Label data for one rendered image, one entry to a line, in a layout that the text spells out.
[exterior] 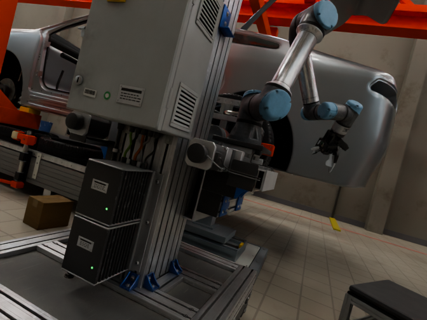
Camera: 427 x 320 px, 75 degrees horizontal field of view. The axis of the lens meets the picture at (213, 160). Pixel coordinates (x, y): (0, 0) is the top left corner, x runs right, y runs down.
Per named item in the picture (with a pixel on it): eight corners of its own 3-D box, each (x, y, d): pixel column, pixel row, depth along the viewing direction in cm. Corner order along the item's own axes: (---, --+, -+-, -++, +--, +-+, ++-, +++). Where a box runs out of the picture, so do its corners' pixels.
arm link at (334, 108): (310, 119, 129) (328, 121, 133) (328, 118, 119) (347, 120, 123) (312, 102, 128) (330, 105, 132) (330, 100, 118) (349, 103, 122)
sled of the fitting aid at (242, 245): (244, 251, 212) (248, 239, 211) (233, 265, 177) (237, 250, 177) (186, 230, 227) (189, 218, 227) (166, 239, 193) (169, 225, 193)
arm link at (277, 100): (263, 126, 121) (320, 23, 125) (283, 126, 107) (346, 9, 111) (242, 112, 116) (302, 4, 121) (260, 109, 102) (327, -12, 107)
